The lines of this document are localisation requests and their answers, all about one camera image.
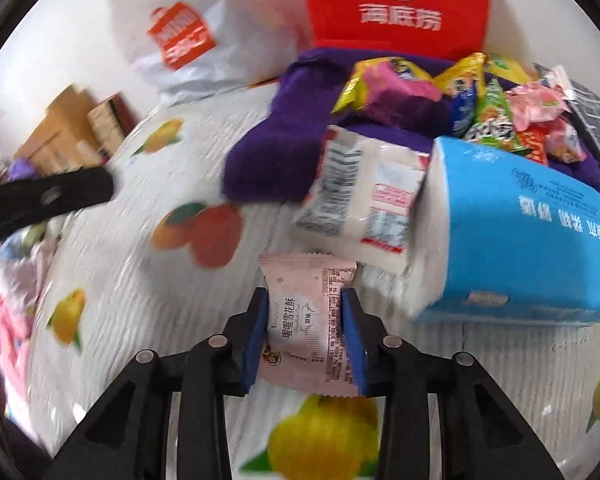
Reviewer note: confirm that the wooden headboard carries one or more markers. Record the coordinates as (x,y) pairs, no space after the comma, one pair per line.
(55,130)

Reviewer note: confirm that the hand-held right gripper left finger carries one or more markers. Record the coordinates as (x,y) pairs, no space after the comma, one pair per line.
(255,345)

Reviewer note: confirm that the white plastic bag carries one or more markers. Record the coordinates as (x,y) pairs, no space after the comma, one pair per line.
(240,35)

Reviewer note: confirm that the pink and yellow snack packet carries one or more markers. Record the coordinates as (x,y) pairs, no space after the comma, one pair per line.
(390,90)

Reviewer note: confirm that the small brown box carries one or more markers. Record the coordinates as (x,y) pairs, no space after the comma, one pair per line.
(105,125)

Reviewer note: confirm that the pale pink wafer packet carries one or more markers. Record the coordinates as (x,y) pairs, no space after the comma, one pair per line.
(305,320)

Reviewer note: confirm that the green snack packet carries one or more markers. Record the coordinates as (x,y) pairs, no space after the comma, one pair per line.
(495,120)

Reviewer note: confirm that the small blue snack packet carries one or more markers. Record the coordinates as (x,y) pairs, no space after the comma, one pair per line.
(462,110)

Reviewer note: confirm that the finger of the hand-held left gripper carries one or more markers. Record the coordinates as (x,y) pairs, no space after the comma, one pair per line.
(55,197)

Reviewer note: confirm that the blue tissue pack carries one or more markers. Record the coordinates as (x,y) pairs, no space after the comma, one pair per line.
(505,240)

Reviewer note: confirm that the purple fabric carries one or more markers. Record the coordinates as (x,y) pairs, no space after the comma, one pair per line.
(17,170)

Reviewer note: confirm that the large white snack packet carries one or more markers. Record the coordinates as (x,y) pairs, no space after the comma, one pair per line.
(360,200)

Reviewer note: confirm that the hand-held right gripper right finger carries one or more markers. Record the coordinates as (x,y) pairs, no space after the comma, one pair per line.
(355,345)

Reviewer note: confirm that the purple towel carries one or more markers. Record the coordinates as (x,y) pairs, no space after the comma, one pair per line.
(275,150)

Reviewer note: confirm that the red paper bag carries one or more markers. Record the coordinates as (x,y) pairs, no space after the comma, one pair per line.
(330,10)

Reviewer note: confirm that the pink patterned cloth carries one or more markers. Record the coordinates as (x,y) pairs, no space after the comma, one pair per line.
(10,320)

